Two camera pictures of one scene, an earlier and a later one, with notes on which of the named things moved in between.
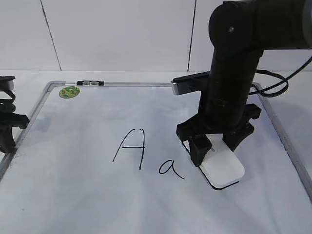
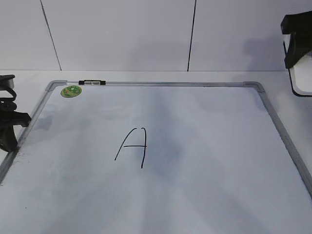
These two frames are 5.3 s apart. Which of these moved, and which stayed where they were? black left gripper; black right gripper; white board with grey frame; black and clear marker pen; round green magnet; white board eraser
Moved: white board eraser; black right gripper
Stayed: black left gripper; white board with grey frame; round green magnet; black and clear marker pen
